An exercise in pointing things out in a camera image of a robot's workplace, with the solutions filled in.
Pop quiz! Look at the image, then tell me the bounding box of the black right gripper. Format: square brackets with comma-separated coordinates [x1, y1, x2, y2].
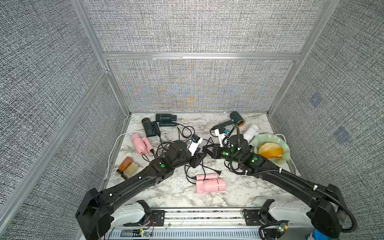
[202, 144, 244, 167]

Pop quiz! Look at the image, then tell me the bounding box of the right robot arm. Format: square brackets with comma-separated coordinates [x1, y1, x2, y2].
[203, 135, 358, 239]

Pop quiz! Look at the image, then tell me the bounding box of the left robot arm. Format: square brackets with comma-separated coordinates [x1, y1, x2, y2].
[75, 141, 206, 240]

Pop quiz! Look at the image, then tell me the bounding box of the pink folded hair dryer front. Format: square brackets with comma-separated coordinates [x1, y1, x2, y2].
[196, 174, 226, 194]

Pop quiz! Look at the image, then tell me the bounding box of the green hair dryer orange nozzle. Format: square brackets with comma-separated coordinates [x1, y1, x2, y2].
[211, 111, 246, 130]

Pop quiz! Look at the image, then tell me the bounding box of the white hair dryer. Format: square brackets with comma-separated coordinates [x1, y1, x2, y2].
[243, 124, 260, 143]

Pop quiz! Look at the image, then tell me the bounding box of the light green scalloped plate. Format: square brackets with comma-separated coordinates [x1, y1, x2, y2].
[251, 134, 291, 165]

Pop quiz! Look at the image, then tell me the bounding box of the dark green hair dryer back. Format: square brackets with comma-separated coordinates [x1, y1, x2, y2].
[156, 114, 178, 127]

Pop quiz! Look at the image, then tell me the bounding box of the dark green hair dryer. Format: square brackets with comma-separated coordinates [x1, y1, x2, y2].
[156, 114, 178, 127]
[142, 118, 161, 137]

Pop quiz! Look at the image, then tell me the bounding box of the dark green hair dryer left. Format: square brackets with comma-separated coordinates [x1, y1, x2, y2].
[142, 118, 161, 137]

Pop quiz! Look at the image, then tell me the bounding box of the bread roll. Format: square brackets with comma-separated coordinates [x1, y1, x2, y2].
[258, 142, 284, 159]

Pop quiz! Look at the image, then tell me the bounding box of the pink hair dryer left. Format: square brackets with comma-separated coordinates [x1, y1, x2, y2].
[131, 134, 154, 156]

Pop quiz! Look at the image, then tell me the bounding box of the brown spice jar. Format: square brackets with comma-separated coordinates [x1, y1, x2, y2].
[117, 157, 134, 174]

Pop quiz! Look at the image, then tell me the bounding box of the blue round object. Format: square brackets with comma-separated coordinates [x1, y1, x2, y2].
[311, 230, 339, 240]

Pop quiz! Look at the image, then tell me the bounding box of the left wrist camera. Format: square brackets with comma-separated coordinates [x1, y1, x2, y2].
[188, 134, 203, 156]

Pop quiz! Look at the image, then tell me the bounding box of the black cable of pink dryer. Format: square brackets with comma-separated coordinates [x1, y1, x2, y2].
[184, 163, 223, 184]

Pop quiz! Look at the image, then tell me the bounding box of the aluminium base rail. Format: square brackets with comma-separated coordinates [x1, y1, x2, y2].
[104, 206, 328, 240]

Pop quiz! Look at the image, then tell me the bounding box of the white power strip cable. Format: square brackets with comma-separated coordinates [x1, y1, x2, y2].
[103, 131, 157, 181]

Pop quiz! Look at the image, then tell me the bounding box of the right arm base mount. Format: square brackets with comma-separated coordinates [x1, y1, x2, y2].
[242, 199, 288, 240]

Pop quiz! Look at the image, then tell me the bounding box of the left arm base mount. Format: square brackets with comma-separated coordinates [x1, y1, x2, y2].
[123, 200, 166, 227]

